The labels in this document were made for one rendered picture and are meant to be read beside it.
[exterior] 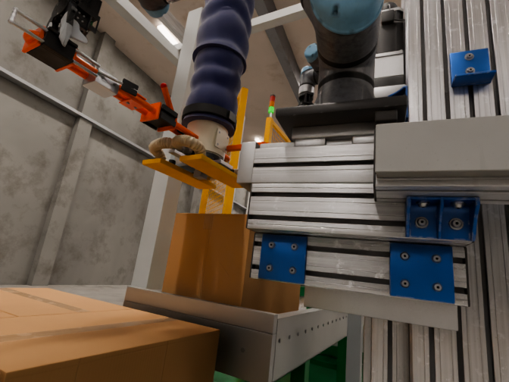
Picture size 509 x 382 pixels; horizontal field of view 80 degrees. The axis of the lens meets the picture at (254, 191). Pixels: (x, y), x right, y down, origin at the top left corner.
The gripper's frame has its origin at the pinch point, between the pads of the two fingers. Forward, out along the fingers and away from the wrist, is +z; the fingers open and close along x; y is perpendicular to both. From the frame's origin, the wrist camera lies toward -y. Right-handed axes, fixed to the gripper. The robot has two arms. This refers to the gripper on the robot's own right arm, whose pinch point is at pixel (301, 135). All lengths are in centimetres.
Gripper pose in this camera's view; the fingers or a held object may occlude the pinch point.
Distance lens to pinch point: 149.5
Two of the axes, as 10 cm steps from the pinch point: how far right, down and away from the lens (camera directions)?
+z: -1.2, 9.6, -2.5
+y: 2.2, -2.2, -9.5
